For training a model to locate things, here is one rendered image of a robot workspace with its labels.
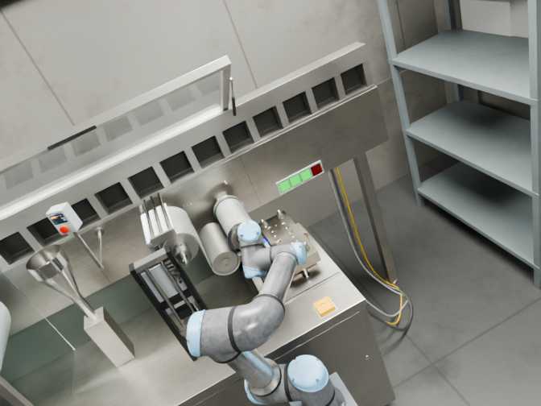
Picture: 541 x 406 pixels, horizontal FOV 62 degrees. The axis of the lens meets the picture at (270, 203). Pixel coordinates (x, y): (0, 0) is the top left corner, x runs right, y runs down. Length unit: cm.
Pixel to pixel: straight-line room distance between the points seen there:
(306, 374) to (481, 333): 159
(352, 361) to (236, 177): 99
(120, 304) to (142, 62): 153
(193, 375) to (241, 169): 92
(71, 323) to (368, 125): 173
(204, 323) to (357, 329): 102
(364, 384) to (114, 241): 135
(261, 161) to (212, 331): 112
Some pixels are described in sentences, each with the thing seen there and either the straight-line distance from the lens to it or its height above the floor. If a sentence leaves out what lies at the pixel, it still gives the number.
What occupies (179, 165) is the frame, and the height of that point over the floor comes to 149.
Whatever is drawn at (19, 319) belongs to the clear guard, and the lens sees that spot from 218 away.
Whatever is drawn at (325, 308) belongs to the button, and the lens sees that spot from 191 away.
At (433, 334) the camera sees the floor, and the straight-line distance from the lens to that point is 291.
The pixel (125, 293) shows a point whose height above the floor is 105.
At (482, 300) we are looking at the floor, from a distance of 305.
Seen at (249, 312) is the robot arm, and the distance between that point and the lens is 116.
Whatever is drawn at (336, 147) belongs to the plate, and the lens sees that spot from 226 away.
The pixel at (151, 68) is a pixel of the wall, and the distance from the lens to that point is 310.
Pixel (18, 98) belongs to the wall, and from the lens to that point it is 314.
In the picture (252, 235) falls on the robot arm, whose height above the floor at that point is 146.
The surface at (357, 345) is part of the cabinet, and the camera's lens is 214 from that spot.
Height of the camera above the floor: 232
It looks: 32 degrees down
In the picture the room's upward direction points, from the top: 23 degrees counter-clockwise
